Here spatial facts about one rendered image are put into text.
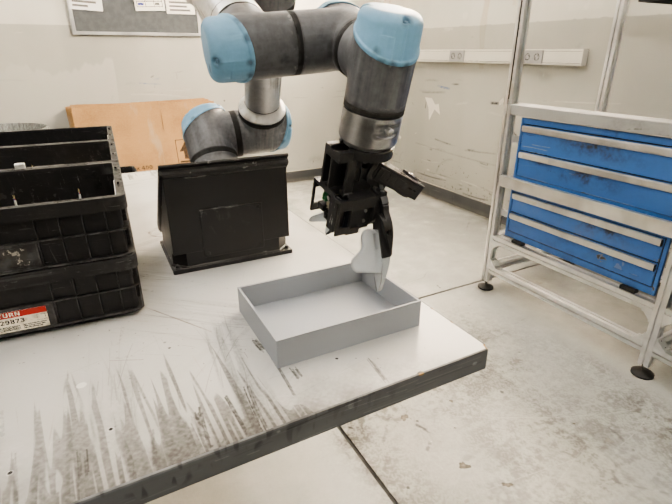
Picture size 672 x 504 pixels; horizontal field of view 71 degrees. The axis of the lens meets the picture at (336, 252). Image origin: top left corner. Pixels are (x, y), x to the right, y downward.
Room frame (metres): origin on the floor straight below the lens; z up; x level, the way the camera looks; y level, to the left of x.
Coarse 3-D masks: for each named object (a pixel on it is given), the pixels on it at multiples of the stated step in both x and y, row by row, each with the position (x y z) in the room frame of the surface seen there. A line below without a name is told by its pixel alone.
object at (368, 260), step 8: (368, 232) 0.60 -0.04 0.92; (376, 232) 0.60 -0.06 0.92; (368, 240) 0.60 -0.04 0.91; (376, 240) 0.60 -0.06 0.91; (368, 248) 0.60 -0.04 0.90; (376, 248) 0.60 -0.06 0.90; (360, 256) 0.59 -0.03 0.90; (368, 256) 0.59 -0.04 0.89; (376, 256) 0.60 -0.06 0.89; (352, 264) 0.58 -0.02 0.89; (360, 264) 0.58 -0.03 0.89; (368, 264) 0.59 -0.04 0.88; (376, 264) 0.59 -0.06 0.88; (384, 264) 0.59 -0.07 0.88; (360, 272) 0.58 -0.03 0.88; (368, 272) 0.59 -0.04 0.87; (376, 272) 0.59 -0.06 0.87; (384, 272) 0.59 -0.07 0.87; (376, 280) 0.60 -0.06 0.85; (384, 280) 0.60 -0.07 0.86; (376, 288) 0.60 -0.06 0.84
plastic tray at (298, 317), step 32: (256, 288) 0.79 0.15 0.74; (288, 288) 0.82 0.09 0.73; (320, 288) 0.85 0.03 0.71; (352, 288) 0.86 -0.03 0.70; (384, 288) 0.82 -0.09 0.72; (256, 320) 0.68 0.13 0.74; (288, 320) 0.74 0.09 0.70; (320, 320) 0.74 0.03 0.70; (352, 320) 0.66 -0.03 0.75; (384, 320) 0.69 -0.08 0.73; (416, 320) 0.72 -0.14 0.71; (288, 352) 0.61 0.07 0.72; (320, 352) 0.64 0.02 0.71
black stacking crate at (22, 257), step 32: (0, 192) 0.92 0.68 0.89; (32, 192) 0.95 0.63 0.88; (64, 192) 0.97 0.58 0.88; (96, 192) 1.00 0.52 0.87; (32, 224) 0.71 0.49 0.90; (64, 224) 0.73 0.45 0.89; (96, 224) 0.75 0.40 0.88; (128, 224) 0.79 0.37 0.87; (0, 256) 0.69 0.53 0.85; (32, 256) 0.70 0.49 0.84; (64, 256) 0.73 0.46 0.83; (96, 256) 0.75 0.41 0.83
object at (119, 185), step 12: (36, 168) 0.96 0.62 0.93; (48, 168) 0.96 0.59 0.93; (60, 168) 0.97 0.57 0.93; (72, 168) 0.98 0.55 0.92; (120, 180) 0.86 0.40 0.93; (120, 192) 0.78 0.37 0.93; (24, 204) 0.71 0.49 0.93; (36, 204) 0.71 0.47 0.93; (48, 204) 0.72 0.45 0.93; (60, 204) 0.72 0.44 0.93; (72, 204) 0.73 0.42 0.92; (84, 204) 0.74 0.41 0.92; (96, 204) 0.74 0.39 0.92; (108, 204) 0.75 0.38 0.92; (120, 204) 0.76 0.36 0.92; (0, 216) 0.69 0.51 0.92; (12, 216) 0.69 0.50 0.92; (24, 216) 0.70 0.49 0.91; (36, 216) 0.71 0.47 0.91; (48, 216) 0.71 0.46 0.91; (60, 216) 0.72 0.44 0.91
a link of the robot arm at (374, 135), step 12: (348, 120) 0.58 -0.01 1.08; (360, 120) 0.57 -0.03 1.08; (372, 120) 0.56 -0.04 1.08; (384, 120) 0.56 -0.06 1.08; (396, 120) 0.57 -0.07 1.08; (348, 132) 0.58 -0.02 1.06; (360, 132) 0.57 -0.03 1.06; (372, 132) 0.57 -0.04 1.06; (384, 132) 0.57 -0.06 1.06; (396, 132) 0.58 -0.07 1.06; (348, 144) 0.59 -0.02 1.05; (360, 144) 0.57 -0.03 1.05; (372, 144) 0.57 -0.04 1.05; (384, 144) 0.57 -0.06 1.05
